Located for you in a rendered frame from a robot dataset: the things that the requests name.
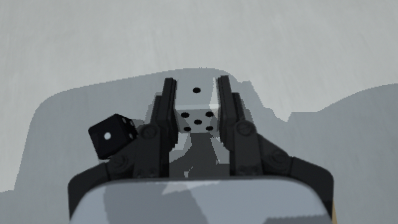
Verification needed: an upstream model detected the grey die with black pips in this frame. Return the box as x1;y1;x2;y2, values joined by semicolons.
173;77;221;133

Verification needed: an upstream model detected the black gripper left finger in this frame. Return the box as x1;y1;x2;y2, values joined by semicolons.
68;78;179;220

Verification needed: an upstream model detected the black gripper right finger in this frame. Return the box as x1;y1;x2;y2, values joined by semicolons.
218;75;334;221

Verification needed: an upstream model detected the tan flat mat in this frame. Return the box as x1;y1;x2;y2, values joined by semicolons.
332;199;337;224

